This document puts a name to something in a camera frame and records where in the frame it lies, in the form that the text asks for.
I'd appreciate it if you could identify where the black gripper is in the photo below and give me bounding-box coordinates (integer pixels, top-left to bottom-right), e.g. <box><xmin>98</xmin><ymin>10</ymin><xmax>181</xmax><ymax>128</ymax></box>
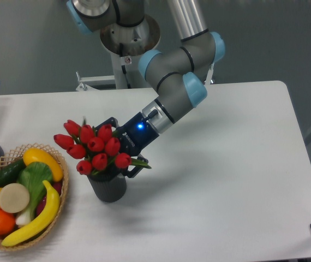
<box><xmin>94</xmin><ymin>112</ymin><xmax>159</xmax><ymax>178</ymax></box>

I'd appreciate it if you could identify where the red tulip bouquet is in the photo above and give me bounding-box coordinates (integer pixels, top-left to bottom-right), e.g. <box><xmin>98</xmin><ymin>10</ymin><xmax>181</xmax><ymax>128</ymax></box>
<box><xmin>53</xmin><ymin>120</ymin><xmax>150</xmax><ymax>181</ymax></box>

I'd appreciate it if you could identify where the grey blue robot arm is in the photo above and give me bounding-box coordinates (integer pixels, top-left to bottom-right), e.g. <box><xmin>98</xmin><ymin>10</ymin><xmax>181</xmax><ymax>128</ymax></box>
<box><xmin>64</xmin><ymin>1</ymin><xmax>225</xmax><ymax>181</ymax></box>

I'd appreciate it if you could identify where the dark grey ribbed vase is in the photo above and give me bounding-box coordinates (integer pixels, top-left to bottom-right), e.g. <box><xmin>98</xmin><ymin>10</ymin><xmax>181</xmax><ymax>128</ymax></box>
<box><xmin>87</xmin><ymin>166</ymin><xmax>127</xmax><ymax>203</ymax></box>

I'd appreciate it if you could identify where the dark red vegetable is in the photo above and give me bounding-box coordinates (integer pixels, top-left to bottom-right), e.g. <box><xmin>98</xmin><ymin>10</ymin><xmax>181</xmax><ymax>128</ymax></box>
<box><xmin>35</xmin><ymin>181</ymin><xmax>62</xmax><ymax>217</ymax></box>

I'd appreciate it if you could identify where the yellow banana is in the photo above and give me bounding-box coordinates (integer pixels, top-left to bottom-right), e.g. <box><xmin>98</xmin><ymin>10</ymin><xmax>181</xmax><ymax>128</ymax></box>
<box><xmin>1</xmin><ymin>180</ymin><xmax>60</xmax><ymax>247</ymax></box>

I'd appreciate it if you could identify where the green bok choy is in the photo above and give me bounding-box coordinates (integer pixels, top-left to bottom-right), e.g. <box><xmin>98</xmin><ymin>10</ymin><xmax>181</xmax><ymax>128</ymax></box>
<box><xmin>16</xmin><ymin>162</ymin><xmax>53</xmax><ymax>227</ymax></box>

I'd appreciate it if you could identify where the woven wicker basket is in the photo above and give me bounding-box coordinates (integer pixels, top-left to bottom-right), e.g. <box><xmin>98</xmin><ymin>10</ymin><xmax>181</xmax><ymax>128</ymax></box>
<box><xmin>0</xmin><ymin>143</ymin><xmax>69</xmax><ymax>252</ymax></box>

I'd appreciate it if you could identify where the green cucumber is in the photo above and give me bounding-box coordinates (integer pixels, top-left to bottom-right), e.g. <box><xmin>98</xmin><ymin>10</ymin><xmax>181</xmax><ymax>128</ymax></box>
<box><xmin>0</xmin><ymin>158</ymin><xmax>26</xmax><ymax>188</ymax></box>

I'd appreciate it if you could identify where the beige round disc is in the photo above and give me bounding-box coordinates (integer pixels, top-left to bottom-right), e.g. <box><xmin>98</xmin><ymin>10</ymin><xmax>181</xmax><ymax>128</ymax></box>
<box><xmin>0</xmin><ymin>183</ymin><xmax>29</xmax><ymax>213</ymax></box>

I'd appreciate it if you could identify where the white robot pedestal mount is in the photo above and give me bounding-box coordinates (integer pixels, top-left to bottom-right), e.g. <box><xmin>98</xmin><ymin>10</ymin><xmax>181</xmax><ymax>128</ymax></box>
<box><xmin>75</xmin><ymin>15</ymin><xmax>216</xmax><ymax>92</ymax></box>

